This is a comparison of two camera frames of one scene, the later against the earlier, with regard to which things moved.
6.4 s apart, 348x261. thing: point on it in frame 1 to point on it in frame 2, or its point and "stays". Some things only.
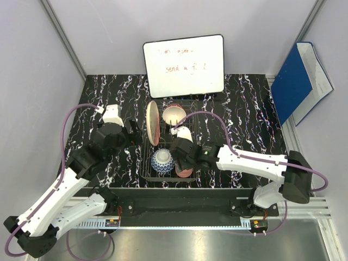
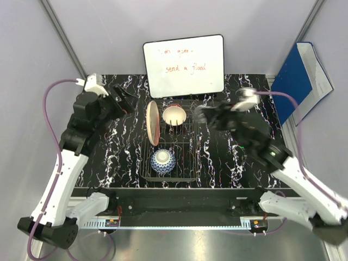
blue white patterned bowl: [162, 162] stays
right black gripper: [182, 165] to [221, 113]
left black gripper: [136, 137] to [129, 101]
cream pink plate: [153, 122] stays
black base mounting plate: [174, 203] stays
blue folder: [300, 84] stays
